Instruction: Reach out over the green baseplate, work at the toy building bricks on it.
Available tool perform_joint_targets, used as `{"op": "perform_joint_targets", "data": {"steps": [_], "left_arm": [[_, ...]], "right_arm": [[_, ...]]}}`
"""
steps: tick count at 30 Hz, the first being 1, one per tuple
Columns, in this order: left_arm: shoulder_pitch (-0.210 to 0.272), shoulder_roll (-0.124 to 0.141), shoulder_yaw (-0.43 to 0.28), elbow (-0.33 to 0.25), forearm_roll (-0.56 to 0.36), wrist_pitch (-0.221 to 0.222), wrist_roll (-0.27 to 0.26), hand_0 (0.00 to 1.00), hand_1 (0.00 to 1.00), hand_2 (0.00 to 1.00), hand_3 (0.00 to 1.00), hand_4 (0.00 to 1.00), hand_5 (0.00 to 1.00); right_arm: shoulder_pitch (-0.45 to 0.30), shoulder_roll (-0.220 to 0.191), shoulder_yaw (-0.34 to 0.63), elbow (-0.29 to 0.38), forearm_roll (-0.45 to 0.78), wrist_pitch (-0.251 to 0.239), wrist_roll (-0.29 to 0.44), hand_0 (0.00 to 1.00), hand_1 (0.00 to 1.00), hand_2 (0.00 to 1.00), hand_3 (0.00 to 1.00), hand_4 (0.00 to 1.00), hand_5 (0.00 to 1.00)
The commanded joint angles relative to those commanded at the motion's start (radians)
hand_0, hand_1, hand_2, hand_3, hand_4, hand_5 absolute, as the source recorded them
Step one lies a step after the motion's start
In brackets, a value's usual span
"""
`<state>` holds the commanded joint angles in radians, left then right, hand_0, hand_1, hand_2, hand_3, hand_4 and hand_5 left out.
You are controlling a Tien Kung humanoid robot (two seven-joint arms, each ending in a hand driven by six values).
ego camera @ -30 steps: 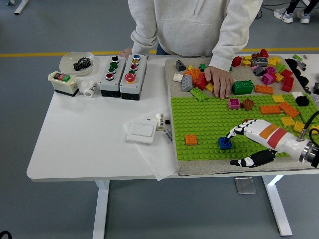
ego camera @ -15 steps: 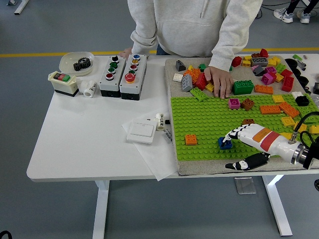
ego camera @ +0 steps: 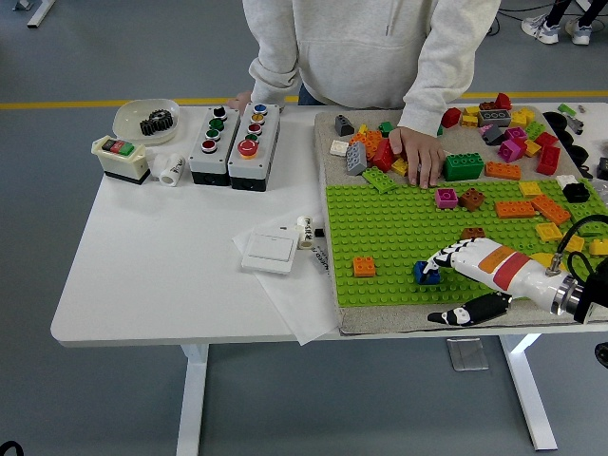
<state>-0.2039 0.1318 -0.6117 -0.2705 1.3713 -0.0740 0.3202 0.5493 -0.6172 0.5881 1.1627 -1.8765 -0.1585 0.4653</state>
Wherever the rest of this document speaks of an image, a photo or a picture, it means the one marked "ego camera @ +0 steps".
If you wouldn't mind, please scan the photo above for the person's left hand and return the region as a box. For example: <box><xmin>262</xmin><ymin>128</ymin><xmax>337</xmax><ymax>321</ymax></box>
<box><xmin>388</xmin><ymin>126</ymin><xmax>447</xmax><ymax>188</ymax></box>

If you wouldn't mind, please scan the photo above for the person's right hand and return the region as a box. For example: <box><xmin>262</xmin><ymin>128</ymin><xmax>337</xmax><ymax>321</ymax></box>
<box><xmin>226</xmin><ymin>91</ymin><xmax>254</xmax><ymax>113</ymax></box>

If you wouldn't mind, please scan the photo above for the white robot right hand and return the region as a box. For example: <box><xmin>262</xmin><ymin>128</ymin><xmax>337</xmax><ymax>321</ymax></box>
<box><xmin>421</xmin><ymin>237</ymin><xmax>564</xmax><ymax>328</ymax></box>

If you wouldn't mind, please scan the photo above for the magenta two-by-two brick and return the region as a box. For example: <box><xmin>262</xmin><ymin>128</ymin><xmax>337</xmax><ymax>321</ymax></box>
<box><xmin>435</xmin><ymin>187</ymin><xmax>460</xmax><ymax>210</ymax></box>

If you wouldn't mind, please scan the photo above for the blue two-by-two brick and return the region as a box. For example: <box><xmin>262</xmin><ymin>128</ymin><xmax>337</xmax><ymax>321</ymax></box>
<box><xmin>411</xmin><ymin>259</ymin><xmax>443</xmax><ymax>285</ymax></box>

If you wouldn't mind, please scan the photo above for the green studded baseplate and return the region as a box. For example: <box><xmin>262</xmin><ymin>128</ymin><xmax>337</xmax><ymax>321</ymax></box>
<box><xmin>324</xmin><ymin>178</ymin><xmax>608</xmax><ymax>309</ymax></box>

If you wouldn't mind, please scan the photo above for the large red brick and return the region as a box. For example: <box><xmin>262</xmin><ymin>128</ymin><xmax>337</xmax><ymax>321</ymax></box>
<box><xmin>371</xmin><ymin>138</ymin><xmax>396</xmax><ymax>173</ymax></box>

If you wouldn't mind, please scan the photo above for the large tall green brick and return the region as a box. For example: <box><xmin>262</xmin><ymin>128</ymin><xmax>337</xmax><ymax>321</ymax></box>
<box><xmin>444</xmin><ymin>151</ymin><xmax>485</xmax><ymax>182</ymax></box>

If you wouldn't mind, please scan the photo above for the green two-by-four plate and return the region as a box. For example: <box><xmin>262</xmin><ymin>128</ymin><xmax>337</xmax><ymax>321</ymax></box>
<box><xmin>361</xmin><ymin>166</ymin><xmax>399</xmax><ymax>195</ymax></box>

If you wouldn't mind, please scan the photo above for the grey emergency-stop control box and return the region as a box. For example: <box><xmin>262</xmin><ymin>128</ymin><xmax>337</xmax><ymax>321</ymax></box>
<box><xmin>227</xmin><ymin>102</ymin><xmax>281</xmax><ymax>193</ymax></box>

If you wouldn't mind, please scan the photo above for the orange brick cluster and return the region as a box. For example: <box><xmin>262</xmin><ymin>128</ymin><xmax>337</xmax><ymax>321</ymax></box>
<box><xmin>350</xmin><ymin>130</ymin><xmax>384</xmax><ymax>156</ymax></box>

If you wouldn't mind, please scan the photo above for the orange two-by-four brick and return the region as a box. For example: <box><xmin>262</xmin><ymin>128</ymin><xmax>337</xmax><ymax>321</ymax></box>
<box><xmin>494</xmin><ymin>199</ymin><xmax>537</xmax><ymax>219</ymax></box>
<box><xmin>484</xmin><ymin>161</ymin><xmax>523</xmax><ymax>181</ymax></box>
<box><xmin>530</xmin><ymin>194</ymin><xmax>571</xmax><ymax>225</ymax></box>

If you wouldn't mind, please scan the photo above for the light grey two-by-four brick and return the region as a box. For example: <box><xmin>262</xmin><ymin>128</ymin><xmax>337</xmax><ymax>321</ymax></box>
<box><xmin>345</xmin><ymin>141</ymin><xmax>370</xmax><ymax>176</ymax></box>

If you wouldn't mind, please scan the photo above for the grey four-button control box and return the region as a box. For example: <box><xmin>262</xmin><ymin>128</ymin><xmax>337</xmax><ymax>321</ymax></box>
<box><xmin>188</xmin><ymin>104</ymin><xmax>241</xmax><ymax>186</ymax></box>

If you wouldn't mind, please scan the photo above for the grey brick with rings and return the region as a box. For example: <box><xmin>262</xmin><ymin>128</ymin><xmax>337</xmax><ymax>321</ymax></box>
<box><xmin>477</xmin><ymin>108</ymin><xmax>513</xmax><ymax>127</ymax></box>

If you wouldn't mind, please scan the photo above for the black metal gear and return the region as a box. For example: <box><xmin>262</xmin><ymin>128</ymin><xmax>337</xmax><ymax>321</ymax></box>
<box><xmin>139</xmin><ymin>108</ymin><xmax>174</xmax><ymax>139</ymax></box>

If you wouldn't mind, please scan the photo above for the large magenta brick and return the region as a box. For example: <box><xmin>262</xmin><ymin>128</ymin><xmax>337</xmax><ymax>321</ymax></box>
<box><xmin>497</xmin><ymin>139</ymin><xmax>526</xmax><ymax>162</ymax></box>

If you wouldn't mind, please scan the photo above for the metal floor plate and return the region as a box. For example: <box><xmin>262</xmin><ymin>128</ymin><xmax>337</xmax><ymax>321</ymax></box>
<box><xmin>445</xmin><ymin>336</ymin><xmax>489</xmax><ymax>371</ymax></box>

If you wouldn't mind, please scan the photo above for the white pipe tee fitting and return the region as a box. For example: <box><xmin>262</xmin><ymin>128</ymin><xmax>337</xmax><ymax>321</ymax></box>
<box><xmin>147</xmin><ymin>152</ymin><xmax>186</xmax><ymax>187</ymax></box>

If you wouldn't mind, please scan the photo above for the long green plate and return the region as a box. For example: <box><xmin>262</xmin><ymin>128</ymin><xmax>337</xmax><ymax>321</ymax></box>
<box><xmin>567</xmin><ymin>180</ymin><xmax>608</xmax><ymax>238</ymax></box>

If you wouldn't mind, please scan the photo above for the black brick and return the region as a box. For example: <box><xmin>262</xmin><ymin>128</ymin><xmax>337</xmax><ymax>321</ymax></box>
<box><xmin>562</xmin><ymin>181</ymin><xmax>591</xmax><ymax>203</ymax></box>

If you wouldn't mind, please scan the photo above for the yellow brick pile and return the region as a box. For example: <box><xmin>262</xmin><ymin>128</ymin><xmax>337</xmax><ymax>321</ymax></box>
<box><xmin>509</xmin><ymin>106</ymin><xmax>538</xmax><ymax>128</ymax></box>

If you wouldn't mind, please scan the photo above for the white plastic dish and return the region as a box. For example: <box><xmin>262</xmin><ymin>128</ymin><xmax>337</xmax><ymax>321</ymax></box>
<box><xmin>111</xmin><ymin>98</ymin><xmax>182</xmax><ymax>146</ymax></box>

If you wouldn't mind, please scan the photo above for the red two-by-four brick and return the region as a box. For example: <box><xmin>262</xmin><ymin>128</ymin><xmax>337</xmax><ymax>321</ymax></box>
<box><xmin>536</xmin><ymin>144</ymin><xmax>562</xmax><ymax>175</ymax></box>

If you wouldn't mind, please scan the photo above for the person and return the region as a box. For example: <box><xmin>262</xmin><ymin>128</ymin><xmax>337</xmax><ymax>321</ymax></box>
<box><xmin>521</xmin><ymin>0</ymin><xmax>608</xmax><ymax>47</ymax></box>
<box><xmin>226</xmin><ymin>0</ymin><xmax>503</xmax><ymax>188</ymax></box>

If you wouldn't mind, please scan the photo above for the white table leg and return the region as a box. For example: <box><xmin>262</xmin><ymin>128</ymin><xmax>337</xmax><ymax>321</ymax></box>
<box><xmin>498</xmin><ymin>333</ymin><xmax>558</xmax><ymax>451</ymax></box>
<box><xmin>175</xmin><ymin>342</ymin><xmax>211</xmax><ymax>456</ymax></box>

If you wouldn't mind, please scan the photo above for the orange two-by-two brick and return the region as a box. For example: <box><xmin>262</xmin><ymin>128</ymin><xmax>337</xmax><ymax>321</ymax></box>
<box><xmin>351</xmin><ymin>256</ymin><xmax>377</xmax><ymax>278</ymax></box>

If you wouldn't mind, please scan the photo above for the grey-brown mat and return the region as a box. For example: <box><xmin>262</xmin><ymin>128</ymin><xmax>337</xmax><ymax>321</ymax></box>
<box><xmin>313</xmin><ymin>104</ymin><xmax>608</xmax><ymax>337</ymax></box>

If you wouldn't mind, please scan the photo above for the white printed label strip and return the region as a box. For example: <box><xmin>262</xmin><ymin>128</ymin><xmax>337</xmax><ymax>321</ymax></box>
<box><xmin>308</xmin><ymin>237</ymin><xmax>333</xmax><ymax>279</ymax></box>

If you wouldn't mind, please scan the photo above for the white paper sheet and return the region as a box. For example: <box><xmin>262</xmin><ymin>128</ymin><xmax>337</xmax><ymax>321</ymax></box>
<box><xmin>231</xmin><ymin>222</ymin><xmax>341</xmax><ymax>347</ymax></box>

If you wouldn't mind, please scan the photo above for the white desk foot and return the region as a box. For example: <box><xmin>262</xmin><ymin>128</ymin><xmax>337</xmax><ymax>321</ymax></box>
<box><xmin>13</xmin><ymin>0</ymin><xmax>58</xmax><ymax>29</ymax></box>

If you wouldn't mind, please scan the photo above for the cream red-green switch box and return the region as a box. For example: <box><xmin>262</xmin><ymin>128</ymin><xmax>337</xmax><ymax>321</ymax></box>
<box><xmin>90</xmin><ymin>134</ymin><xmax>151</xmax><ymax>187</ymax></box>

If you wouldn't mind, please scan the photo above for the white wall switch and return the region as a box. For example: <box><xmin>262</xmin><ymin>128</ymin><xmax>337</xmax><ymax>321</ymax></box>
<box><xmin>240</xmin><ymin>226</ymin><xmax>299</xmax><ymax>276</ymax></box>

